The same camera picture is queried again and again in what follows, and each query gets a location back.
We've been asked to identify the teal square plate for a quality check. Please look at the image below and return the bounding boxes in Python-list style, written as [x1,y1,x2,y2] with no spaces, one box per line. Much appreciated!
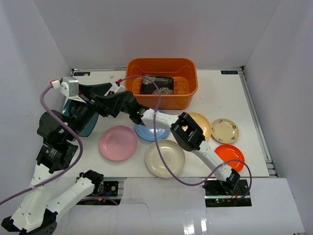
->
[62,99,99,137]

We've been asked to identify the blue round plate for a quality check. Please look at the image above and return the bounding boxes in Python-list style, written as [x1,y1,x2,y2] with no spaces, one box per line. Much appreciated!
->
[134,124,170,141]

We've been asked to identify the pink round plate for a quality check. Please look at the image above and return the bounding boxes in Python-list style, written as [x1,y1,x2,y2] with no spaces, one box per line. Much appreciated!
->
[99,125,138,162]

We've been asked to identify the black floral rectangular plate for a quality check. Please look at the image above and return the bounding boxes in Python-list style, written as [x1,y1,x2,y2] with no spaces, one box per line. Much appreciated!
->
[140,75,174,95]

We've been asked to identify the cream round plate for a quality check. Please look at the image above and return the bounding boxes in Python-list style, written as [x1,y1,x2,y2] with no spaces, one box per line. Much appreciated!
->
[145,140,186,178]

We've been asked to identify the tan round plate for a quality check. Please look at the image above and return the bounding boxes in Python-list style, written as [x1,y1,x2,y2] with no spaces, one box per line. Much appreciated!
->
[188,112,212,141]

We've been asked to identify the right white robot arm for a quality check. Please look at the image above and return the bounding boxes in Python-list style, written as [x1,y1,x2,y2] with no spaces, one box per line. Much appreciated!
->
[89,91,240,195]

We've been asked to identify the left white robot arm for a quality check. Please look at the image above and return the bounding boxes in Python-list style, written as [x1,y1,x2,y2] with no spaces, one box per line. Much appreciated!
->
[1,83,112,235]

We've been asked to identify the orange plastic bin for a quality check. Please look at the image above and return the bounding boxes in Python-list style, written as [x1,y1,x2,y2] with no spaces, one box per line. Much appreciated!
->
[125,58,198,110]

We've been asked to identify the small cream patterned plate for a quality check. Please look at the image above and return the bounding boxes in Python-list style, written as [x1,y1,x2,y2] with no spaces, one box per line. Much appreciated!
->
[211,118,240,144]

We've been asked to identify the orange round plate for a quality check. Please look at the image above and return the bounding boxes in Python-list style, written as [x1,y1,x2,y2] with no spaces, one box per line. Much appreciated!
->
[215,144,245,172]

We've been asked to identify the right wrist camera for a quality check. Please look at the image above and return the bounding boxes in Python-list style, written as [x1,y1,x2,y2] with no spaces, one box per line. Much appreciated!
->
[106,79,125,95]

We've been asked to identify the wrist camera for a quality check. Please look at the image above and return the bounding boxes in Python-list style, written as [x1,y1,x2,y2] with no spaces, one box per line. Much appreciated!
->
[50,76,79,99]
[106,79,125,95]

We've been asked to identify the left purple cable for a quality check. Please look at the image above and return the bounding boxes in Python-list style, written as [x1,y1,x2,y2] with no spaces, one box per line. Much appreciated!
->
[0,84,118,206]

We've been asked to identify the purple cable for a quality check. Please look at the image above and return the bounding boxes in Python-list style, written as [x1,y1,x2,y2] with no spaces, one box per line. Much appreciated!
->
[0,84,118,206]
[121,75,252,200]

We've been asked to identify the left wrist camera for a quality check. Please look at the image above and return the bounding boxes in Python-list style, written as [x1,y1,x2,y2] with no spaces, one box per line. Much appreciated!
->
[50,76,79,99]

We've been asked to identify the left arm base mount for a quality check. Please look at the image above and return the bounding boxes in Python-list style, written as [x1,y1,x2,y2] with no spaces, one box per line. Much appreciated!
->
[80,181,120,206]

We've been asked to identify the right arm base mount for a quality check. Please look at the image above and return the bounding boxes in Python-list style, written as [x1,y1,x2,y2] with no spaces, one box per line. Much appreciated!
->
[202,180,252,208]

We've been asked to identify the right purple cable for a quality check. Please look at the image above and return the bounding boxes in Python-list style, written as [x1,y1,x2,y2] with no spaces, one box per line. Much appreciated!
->
[121,75,252,200]

